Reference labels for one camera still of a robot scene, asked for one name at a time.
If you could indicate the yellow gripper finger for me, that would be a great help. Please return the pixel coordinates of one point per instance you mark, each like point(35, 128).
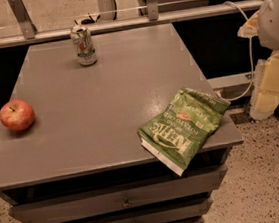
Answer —
point(250, 27)
point(265, 96)

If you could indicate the red apple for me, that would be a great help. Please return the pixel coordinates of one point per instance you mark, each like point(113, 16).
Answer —
point(17, 115)

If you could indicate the green chip bag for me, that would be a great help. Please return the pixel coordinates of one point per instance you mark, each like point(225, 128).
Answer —
point(176, 135)

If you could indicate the green white soda can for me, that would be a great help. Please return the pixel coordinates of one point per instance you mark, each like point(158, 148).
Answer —
point(82, 41)

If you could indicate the grey drawer cabinet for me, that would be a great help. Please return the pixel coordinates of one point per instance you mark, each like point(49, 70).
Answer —
point(82, 160)

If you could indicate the grey metal railing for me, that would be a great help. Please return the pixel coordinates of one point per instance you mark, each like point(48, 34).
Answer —
point(34, 21)

